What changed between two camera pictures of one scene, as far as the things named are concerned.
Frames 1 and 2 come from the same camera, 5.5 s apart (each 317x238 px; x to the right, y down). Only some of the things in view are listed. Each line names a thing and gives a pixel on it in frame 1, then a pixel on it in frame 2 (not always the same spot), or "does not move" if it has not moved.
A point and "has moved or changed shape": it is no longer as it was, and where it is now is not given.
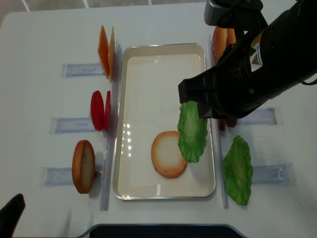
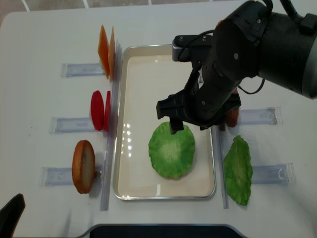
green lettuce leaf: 191,131 has moved or changed shape
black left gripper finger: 10,215 does not move
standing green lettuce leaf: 238,170 does not move
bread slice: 167,159 -> 175,179
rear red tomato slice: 97,110 does not move
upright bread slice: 83,166 does not move
